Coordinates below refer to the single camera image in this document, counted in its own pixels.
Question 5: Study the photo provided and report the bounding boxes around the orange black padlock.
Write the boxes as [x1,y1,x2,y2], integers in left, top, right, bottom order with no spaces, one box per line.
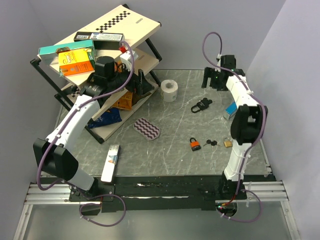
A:
[189,137,202,152]

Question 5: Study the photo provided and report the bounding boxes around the white toilet paper roll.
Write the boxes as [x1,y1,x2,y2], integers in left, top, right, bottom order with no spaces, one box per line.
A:
[160,79,179,103]

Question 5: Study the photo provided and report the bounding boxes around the black padlock with keys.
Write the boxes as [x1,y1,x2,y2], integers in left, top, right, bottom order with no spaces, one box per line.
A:
[190,97,213,113]

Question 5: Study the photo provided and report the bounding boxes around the teal long box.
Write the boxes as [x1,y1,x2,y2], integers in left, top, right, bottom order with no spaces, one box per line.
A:
[38,40,96,65]

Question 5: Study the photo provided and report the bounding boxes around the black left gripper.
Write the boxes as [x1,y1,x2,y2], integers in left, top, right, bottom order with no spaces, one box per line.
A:
[107,61,154,96]

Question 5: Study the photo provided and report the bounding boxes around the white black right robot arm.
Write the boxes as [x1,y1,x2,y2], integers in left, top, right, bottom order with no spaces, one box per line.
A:
[201,53,268,199]

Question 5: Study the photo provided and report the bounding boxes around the pink striped sponge pad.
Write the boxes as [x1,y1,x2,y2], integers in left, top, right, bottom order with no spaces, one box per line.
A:
[133,117,161,141]

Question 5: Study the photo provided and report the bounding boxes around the aluminium frame rail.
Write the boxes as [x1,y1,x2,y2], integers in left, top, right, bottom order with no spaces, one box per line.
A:
[24,181,289,205]

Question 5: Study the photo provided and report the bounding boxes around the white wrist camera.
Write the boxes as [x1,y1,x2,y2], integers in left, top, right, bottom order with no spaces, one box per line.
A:
[216,53,222,62]
[119,44,139,71]

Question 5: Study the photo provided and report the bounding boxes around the blue snack bag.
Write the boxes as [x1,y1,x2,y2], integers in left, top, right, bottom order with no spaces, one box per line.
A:
[87,107,122,129]

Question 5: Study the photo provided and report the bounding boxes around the black white long box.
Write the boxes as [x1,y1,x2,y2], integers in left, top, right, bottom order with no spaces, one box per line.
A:
[73,31,125,50]

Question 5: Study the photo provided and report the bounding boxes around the blue silver box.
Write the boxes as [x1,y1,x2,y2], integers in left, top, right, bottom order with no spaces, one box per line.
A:
[223,101,237,120]

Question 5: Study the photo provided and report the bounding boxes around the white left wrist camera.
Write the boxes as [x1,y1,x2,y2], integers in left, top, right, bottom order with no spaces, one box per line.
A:
[119,44,139,71]

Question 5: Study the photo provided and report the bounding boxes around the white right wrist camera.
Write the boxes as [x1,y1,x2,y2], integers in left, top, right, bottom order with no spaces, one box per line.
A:
[216,53,222,62]

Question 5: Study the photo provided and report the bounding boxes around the brass padlock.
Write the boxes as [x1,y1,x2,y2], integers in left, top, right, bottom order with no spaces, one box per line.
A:
[223,137,233,148]

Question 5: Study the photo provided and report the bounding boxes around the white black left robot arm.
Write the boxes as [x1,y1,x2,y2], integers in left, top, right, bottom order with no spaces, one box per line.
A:
[33,51,150,201]

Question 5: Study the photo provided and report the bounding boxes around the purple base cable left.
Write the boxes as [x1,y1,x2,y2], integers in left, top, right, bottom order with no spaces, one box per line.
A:
[79,194,127,228]

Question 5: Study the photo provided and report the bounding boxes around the orange snack bag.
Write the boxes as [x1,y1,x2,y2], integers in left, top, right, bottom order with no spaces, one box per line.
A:
[112,91,133,110]

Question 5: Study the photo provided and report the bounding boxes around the beige black tiered shelf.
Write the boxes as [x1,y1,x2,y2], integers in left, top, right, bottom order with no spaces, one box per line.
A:
[30,5,162,144]

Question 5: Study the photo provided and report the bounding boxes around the orange yellow box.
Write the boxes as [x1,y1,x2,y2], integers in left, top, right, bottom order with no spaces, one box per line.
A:
[58,48,96,77]

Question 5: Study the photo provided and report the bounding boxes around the white toothpaste box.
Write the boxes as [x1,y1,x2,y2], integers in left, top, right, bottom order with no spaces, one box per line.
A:
[100,144,121,183]

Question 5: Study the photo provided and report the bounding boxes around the black headed keys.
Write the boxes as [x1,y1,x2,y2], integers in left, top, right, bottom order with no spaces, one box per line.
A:
[203,139,220,150]

